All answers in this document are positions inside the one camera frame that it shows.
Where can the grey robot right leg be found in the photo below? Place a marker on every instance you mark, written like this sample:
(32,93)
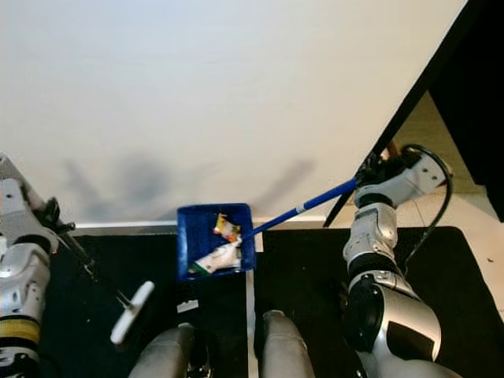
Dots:
(287,350)

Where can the black wall edge panel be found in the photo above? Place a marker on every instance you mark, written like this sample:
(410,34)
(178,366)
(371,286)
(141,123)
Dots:
(427,79)

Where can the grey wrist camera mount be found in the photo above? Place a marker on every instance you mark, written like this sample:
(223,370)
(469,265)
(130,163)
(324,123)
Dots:
(409,183)
(20,201)

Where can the white green wrapper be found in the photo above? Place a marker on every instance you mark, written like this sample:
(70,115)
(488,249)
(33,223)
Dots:
(219,258)

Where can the grey robot leg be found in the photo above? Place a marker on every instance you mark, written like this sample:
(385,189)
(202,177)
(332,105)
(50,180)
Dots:
(287,350)
(165,354)

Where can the small white paper scrap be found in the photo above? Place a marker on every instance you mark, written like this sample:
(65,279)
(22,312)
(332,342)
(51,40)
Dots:
(187,305)

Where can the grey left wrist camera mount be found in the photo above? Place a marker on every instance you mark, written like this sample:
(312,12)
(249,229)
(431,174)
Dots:
(20,201)

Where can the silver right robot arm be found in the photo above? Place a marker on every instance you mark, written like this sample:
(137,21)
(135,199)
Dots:
(374,228)

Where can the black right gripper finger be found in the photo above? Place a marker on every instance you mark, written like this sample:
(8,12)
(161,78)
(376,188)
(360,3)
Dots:
(368,170)

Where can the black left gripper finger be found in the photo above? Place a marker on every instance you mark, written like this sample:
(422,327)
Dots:
(79,256)

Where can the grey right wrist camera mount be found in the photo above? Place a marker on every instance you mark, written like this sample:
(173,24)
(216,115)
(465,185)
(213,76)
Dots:
(409,183)

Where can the yellow red snack wrapper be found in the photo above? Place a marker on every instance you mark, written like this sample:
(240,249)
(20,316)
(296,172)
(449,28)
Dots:
(226,228)

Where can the grey robot left leg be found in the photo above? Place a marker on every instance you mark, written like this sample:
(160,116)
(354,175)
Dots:
(165,354)

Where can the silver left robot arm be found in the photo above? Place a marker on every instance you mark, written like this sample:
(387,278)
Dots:
(22,276)

